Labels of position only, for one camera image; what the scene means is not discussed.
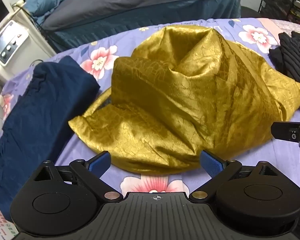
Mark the printed leaflet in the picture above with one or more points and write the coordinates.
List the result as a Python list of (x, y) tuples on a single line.
[(0, 225)]

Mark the blue duvet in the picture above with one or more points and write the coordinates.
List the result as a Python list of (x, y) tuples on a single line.
[(47, 2)]

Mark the grey blanket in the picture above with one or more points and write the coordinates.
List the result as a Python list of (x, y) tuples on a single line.
[(130, 3)]

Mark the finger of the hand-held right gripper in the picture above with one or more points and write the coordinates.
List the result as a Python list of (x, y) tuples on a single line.
[(286, 132)]

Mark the navy blue garment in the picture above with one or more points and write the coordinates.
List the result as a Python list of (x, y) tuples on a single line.
[(40, 110)]

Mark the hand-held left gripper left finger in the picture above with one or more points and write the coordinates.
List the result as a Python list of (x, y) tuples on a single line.
[(100, 163)]

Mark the bed with blue cover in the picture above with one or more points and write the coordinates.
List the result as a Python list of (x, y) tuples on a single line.
[(145, 17)]

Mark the pink cloth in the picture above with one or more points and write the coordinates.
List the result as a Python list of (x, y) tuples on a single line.
[(287, 25)]

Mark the gold satin jacket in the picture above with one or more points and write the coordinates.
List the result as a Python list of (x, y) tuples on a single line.
[(190, 92)]

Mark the black knit garment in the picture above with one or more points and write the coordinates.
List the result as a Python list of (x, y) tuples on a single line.
[(293, 55)]

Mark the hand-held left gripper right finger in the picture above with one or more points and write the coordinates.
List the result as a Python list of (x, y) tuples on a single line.
[(211, 165)]

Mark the purple floral bed sheet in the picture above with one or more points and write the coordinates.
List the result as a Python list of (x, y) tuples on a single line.
[(265, 155)]

